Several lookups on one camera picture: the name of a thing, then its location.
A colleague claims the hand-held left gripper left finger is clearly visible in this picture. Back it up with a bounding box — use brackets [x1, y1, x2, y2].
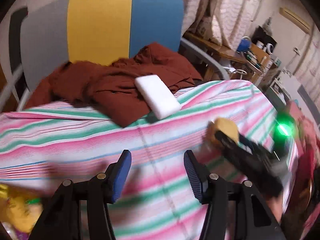
[29, 150, 132, 240]

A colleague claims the gold metal tin box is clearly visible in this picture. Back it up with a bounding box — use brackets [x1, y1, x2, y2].
[0, 183, 44, 240]

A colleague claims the wall air conditioner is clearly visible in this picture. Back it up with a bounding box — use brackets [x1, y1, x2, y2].
[279, 7, 311, 33]

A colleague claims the pale patterned curtain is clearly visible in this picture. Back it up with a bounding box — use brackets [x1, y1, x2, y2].
[92, 0, 320, 80]

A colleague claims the wooden side desk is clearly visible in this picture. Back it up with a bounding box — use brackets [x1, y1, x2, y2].
[184, 31, 272, 80]

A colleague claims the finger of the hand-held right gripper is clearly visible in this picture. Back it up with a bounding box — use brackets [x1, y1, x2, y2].
[214, 129, 251, 161]
[238, 133, 263, 156]

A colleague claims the dark red garment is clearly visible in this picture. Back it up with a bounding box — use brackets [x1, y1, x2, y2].
[25, 42, 203, 128]

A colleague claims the grey yellow blue chair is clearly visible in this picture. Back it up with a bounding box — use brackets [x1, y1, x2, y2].
[0, 0, 229, 112]

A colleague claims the tan sponge block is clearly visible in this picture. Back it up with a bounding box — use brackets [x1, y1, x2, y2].
[209, 118, 242, 148]

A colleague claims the white power bank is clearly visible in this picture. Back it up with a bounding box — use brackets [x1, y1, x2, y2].
[135, 74, 182, 120]

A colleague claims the black bag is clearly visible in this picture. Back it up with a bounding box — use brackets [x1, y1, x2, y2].
[251, 26, 277, 53]

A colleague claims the blue round object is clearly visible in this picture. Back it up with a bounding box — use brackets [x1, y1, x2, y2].
[237, 37, 252, 53]

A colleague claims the cardboard box behind curtain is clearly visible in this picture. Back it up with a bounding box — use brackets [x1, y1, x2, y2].
[197, 17, 213, 38]

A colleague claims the person's red patterned clothing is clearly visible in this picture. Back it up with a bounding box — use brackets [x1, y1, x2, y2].
[287, 102, 320, 233]

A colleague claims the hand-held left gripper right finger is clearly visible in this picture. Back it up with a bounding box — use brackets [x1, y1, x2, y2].
[184, 150, 287, 240]

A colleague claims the pink green striped tablecloth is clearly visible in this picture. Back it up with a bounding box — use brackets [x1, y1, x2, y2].
[0, 80, 298, 240]

